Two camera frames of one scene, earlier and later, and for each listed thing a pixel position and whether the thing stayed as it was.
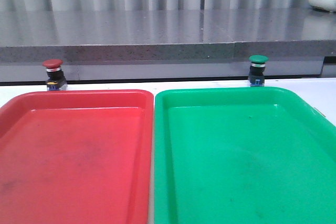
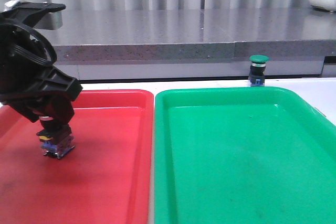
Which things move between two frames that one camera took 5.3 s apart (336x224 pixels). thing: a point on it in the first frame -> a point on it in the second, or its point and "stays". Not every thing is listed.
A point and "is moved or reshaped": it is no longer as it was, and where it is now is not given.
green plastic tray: [262, 155] stays
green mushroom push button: [256, 77] stays
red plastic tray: [76, 157] stays
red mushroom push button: [56, 80] is moved or reshaped
